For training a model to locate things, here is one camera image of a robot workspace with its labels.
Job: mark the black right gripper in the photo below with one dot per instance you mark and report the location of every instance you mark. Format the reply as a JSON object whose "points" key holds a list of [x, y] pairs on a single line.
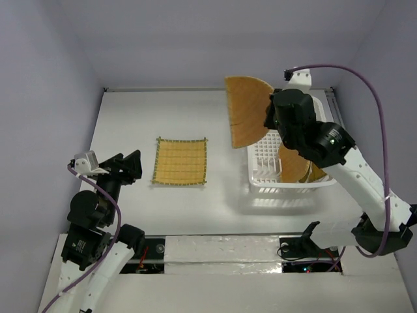
{"points": [[270, 116]]}

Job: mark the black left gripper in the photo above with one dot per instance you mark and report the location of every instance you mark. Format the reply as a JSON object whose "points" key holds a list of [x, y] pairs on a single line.
{"points": [[129, 167]]}

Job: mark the round orange woven plate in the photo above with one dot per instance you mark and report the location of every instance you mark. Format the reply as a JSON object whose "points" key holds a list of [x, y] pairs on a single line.
{"points": [[248, 101]]}

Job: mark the square woven bamboo plate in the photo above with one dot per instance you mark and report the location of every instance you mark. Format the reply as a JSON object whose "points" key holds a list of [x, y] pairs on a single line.
{"points": [[180, 162]]}

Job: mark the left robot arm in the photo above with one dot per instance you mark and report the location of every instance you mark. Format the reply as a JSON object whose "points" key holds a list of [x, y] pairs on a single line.
{"points": [[97, 244]]}

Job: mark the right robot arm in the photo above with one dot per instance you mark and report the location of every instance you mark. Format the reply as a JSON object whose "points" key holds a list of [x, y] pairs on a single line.
{"points": [[384, 225]]}

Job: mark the white plastic dish rack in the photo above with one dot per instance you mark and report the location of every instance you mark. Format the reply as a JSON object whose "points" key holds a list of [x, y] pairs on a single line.
{"points": [[264, 169]]}

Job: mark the middle orange woven plate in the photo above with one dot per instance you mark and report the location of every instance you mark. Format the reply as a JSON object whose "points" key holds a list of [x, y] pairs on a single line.
{"points": [[294, 168]]}

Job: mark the yellow woven fan plate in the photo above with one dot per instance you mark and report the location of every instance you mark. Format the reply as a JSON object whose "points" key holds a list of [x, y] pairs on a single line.
{"points": [[315, 174]]}

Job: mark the silver foil covered panel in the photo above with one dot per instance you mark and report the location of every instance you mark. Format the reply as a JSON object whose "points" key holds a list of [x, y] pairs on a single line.
{"points": [[221, 255]]}

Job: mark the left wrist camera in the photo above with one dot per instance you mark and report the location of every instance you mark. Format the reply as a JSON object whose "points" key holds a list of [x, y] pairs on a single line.
{"points": [[87, 164]]}

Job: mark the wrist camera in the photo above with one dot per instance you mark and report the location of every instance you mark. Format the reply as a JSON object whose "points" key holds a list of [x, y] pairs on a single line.
{"points": [[298, 79], [87, 164]]}

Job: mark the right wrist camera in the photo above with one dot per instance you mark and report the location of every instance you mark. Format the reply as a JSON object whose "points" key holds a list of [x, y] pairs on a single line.
{"points": [[298, 79]]}

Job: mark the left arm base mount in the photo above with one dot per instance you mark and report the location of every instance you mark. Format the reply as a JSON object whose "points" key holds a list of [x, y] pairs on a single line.
{"points": [[150, 260]]}

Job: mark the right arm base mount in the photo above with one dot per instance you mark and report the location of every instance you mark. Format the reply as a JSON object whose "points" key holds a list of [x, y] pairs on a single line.
{"points": [[302, 247]]}

